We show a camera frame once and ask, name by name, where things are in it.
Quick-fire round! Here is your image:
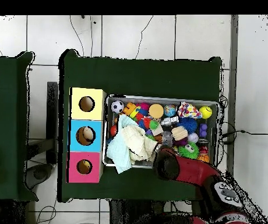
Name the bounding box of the yellow smiley ball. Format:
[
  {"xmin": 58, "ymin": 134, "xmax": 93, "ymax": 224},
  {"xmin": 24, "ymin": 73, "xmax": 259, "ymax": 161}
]
[{"xmin": 199, "ymin": 105, "xmax": 213, "ymax": 120}]

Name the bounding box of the clear plastic bottle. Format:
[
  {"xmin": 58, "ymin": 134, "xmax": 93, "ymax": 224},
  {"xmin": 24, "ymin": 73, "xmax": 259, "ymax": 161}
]
[{"xmin": 161, "ymin": 131, "xmax": 174, "ymax": 147}]

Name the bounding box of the shallow metal mesh bin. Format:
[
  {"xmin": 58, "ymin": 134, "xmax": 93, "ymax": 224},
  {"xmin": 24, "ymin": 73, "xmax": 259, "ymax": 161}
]
[{"xmin": 102, "ymin": 94, "xmax": 220, "ymax": 173}]

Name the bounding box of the black cable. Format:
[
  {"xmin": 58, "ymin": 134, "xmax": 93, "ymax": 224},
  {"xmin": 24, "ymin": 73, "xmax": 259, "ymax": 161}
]
[{"xmin": 220, "ymin": 129, "xmax": 268, "ymax": 141}]

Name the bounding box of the wooden box with three holes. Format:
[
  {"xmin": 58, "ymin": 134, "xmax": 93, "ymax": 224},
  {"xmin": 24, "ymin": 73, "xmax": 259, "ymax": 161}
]
[{"xmin": 66, "ymin": 87, "xmax": 107, "ymax": 184}]

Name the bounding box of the cream muslin cloth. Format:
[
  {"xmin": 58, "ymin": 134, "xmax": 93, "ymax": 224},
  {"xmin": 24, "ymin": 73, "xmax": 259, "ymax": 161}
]
[{"xmin": 121, "ymin": 125, "xmax": 158, "ymax": 165}]

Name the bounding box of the small soccer ball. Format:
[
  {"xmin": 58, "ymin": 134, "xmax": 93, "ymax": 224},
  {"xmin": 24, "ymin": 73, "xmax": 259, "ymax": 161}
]
[{"xmin": 110, "ymin": 100, "xmax": 125, "ymax": 114}]

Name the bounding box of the grey plastic base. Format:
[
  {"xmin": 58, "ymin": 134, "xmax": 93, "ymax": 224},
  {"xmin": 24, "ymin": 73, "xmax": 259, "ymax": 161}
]
[{"xmin": 26, "ymin": 163, "xmax": 54, "ymax": 190}]

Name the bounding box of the multicoloured globe ball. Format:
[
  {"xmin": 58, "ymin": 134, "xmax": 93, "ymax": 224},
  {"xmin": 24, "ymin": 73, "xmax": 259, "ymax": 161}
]
[{"xmin": 163, "ymin": 104, "xmax": 177, "ymax": 118}]

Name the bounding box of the black upright panel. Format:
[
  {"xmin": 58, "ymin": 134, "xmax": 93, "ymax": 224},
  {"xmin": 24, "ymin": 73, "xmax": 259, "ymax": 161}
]
[{"xmin": 46, "ymin": 81, "xmax": 59, "ymax": 164}]

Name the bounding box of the small orange basketball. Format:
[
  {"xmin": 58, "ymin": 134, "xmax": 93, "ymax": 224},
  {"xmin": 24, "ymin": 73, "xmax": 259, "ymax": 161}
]
[{"xmin": 196, "ymin": 153, "xmax": 210, "ymax": 163}]

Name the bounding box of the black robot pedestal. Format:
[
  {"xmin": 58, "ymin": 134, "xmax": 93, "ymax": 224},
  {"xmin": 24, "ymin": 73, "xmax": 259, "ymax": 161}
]
[{"xmin": 109, "ymin": 199, "xmax": 166, "ymax": 224}]

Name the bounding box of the mint green cloth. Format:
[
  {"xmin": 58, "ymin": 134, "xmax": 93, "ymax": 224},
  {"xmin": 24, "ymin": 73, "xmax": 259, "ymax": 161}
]
[{"xmin": 106, "ymin": 114, "xmax": 139, "ymax": 175}]

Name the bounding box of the dark green table cloth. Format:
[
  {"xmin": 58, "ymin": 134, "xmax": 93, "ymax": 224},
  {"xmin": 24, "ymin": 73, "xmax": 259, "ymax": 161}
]
[
  {"xmin": 0, "ymin": 51, "xmax": 39, "ymax": 202},
  {"xmin": 57, "ymin": 48, "xmax": 223, "ymax": 203}
]

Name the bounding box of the white polka dot cloth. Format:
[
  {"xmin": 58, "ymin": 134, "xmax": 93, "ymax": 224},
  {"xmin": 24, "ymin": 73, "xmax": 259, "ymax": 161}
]
[{"xmin": 177, "ymin": 101, "xmax": 203, "ymax": 119}]

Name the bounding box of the green puffer toy with eyes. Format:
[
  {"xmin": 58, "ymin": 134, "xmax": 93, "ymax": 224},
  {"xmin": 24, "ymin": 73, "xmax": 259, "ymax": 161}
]
[{"xmin": 177, "ymin": 142, "xmax": 200, "ymax": 160}]

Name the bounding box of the small blue puffer ball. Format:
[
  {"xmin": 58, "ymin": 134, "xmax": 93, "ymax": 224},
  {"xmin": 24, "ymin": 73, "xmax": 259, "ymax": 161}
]
[{"xmin": 179, "ymin": 117, "xmax": 198, "ymax": 135}]

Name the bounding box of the small white baseball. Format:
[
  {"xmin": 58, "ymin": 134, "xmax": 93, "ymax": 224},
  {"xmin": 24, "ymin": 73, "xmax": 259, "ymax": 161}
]
[{"xmin": 187, "ymin": 132, "xmax": 199, "ymax": 144}]

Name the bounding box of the orange foam disc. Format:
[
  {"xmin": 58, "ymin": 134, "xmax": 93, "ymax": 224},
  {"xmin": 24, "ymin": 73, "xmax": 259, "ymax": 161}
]
[{"xmin": 148, "ymin": 103, "xmax": 165, "ymax": 119}]

